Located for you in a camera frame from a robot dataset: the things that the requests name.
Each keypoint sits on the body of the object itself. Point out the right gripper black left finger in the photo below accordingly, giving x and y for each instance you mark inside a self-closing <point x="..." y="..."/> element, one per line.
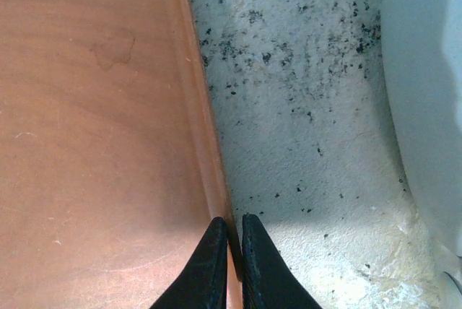
<point x="202" y="280"/>

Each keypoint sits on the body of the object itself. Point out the brown plastic tray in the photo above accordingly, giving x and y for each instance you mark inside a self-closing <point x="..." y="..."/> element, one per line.
<point x="90" y="107"/>

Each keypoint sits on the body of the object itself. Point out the metal tongs with white tips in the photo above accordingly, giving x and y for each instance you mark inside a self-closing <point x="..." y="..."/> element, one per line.
<point x="426" y="70"/>

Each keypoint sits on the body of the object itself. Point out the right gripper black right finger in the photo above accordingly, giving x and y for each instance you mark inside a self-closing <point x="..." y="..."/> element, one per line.
<point x="263" y="276"/>

